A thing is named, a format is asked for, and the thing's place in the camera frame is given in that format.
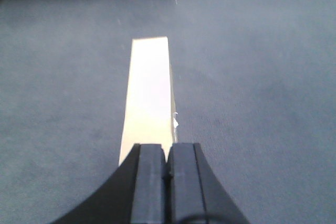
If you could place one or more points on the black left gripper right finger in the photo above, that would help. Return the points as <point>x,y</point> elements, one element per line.
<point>195,193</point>

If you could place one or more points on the small brown cardboard package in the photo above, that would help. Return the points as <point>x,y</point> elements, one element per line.
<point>150,110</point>

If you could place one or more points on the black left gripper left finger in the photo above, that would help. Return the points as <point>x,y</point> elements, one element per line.
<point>134,193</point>

